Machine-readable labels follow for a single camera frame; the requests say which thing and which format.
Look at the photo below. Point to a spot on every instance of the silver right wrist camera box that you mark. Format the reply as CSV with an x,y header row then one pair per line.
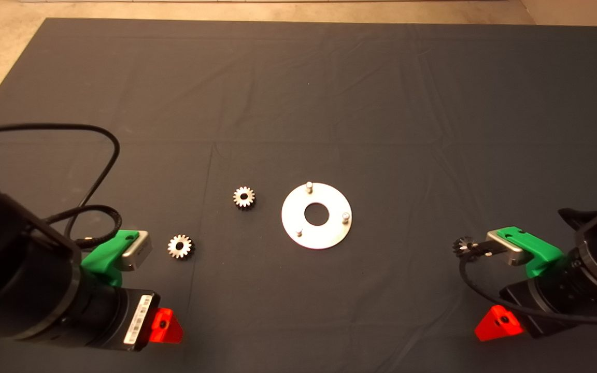
x,y
506,249

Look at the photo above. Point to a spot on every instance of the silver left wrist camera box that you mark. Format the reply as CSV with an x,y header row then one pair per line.
x,y
140,251

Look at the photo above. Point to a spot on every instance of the dark grey table cloth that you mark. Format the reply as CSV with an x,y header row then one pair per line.
x,y
329,103

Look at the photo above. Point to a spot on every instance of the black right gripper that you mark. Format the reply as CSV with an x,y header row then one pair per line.
x,y
557,295

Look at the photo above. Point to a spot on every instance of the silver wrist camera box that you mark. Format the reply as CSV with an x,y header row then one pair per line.
x,y
506,249
140,251

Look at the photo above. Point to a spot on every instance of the small steel planetary gear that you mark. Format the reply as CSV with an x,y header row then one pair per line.
x,y
174,252
237,200

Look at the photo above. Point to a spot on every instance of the green right camera mount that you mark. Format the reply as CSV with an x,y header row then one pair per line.
x,y
537,248

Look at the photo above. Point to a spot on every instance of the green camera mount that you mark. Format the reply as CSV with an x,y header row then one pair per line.
x,y
102,259
537,248

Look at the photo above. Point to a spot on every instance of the dark gear right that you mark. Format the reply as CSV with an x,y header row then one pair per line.
x,y
460,243

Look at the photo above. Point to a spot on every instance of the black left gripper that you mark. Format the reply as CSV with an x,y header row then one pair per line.
x,y
131,321

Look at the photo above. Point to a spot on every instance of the green left camera mount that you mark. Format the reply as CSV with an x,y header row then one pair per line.
x,y
102,259

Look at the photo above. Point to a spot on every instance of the round metal carrier plate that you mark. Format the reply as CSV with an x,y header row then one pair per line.
x,y
324,235

